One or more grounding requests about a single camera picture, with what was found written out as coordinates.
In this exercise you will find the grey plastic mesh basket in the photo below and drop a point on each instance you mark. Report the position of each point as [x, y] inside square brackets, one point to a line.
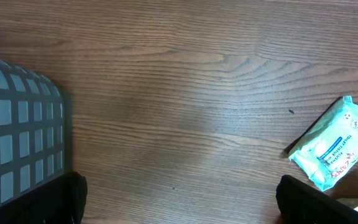
[35, 131]

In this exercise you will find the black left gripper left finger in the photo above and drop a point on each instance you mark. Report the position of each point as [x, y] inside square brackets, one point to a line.
[62, 200]

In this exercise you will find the teal wet wipes pack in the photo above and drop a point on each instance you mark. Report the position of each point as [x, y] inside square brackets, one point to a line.
[330, 148]

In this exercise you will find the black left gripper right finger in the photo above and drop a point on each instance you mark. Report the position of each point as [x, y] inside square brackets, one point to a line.
[300, 203]

